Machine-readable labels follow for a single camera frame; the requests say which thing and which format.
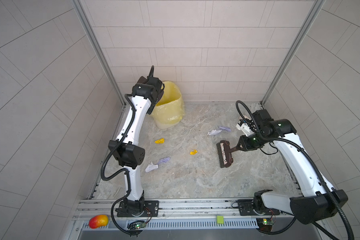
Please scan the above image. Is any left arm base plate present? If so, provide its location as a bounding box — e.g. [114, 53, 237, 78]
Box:
[115, 200, 159, 218]

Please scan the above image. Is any brown hand brush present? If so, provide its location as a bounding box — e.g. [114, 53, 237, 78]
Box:
[216, 140, 242, 168]

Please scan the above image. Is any circuit board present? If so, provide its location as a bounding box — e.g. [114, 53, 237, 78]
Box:
[128, 221, 147, 231]
[256, 218, 275, 233]

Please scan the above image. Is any white paper scrap far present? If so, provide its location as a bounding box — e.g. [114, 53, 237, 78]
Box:
[207, 130, 222, 136]

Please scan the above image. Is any right circuit board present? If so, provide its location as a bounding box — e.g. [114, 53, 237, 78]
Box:
[256, 218, 275, 233]

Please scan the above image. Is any red yellow mango toy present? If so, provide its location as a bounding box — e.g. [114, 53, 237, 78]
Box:
[89, 215, 109, 229]

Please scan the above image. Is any left circuit board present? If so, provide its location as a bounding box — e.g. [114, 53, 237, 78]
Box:
[128, 221, 147, 231]

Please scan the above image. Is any yellow paper scrap left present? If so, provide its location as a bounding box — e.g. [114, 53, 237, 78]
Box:
[155, 138, 165, 144]

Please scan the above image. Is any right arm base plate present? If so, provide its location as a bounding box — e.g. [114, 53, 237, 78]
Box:
[236, 199, 280, 216]

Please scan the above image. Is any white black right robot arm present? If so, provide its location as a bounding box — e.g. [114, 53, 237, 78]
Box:
[236, 101, 355, 240]

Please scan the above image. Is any purple paper scrap far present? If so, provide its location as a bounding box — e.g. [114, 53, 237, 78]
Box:
[219, 126, 232, 132]

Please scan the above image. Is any white purple paper scrap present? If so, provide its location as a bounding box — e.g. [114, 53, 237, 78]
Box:
[145, 157, 171, 173]

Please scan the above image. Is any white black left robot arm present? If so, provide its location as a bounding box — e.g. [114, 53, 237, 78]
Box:
[100, 66, 165, 216]

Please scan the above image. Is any yellow-lined trash bin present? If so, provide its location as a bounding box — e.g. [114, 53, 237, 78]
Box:
[151, 82, 185, 130]

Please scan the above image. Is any aluminium front rail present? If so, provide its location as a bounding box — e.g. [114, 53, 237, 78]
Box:
[70, 198, 292, 235]

